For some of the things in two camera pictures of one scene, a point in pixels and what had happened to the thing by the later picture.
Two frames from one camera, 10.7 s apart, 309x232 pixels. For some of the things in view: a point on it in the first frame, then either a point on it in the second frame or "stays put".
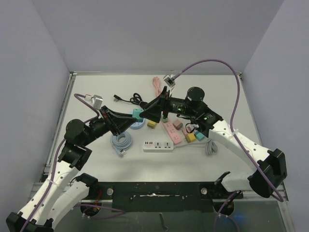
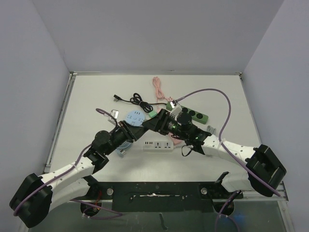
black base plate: x=160 y=197 stays put
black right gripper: x=164 y=102 -> x=161 y=120
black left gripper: x=121 y=121 -> x=132 y=133
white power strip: x=158 y=146 stays put
